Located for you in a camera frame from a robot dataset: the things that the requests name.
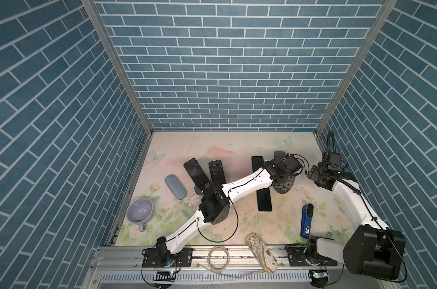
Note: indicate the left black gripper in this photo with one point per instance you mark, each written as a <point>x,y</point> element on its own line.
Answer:
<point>292,174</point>

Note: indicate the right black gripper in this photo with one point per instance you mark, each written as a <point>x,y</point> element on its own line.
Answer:
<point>314,172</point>

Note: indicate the black phone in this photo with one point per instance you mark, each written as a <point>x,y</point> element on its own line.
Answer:
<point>257,162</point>
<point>217,172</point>

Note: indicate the teal-edged phone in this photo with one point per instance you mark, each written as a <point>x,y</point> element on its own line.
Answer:
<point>264,200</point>

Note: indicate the wood-base grey phone stand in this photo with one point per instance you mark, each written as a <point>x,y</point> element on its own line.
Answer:
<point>279,156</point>

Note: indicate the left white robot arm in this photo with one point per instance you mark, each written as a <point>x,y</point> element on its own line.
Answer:
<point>217,199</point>

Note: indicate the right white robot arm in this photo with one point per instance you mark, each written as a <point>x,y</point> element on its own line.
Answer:
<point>374,249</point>

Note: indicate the blue black remote device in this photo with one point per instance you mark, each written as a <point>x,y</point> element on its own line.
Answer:
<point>307,214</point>

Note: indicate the patterned cloth pouch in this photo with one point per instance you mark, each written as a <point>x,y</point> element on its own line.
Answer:
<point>261,252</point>

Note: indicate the blue glasses case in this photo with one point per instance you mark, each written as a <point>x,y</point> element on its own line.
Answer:
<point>176,187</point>

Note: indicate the lavender ceramic cup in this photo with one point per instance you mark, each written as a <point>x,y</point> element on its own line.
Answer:
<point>139,212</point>

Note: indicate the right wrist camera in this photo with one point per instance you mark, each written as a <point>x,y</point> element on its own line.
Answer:
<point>332,160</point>

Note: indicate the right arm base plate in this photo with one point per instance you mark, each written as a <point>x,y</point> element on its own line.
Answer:
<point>298,257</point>

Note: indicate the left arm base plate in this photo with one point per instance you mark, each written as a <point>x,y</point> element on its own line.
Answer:
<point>181,259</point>

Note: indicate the aluminium front rail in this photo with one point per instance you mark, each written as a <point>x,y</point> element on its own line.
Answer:
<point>237,268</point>

